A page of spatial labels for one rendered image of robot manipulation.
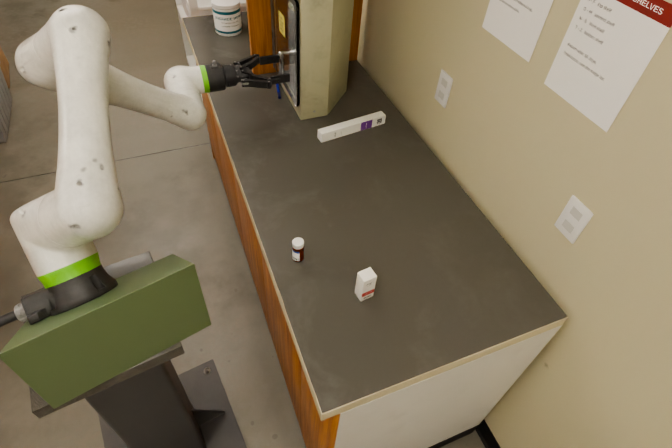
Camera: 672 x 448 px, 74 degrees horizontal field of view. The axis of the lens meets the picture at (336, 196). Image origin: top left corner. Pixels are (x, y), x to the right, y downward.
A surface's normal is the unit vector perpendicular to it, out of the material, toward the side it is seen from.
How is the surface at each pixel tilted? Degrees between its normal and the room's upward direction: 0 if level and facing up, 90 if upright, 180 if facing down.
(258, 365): 0
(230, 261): 0
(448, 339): 0
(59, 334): 90
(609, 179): 90
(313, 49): 90
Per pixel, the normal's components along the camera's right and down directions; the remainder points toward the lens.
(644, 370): -0.93, 0.22
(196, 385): 0.06, -0.70
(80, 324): 0.57, 0.61
